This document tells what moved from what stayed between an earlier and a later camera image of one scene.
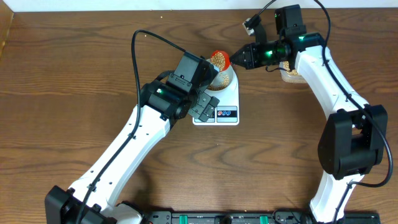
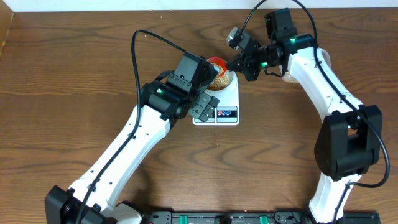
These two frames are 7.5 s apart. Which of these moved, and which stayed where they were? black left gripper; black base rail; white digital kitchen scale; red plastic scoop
Moved: red plastic scoop
Stayed: black base rail; black left gripper; white digital kitchen scale
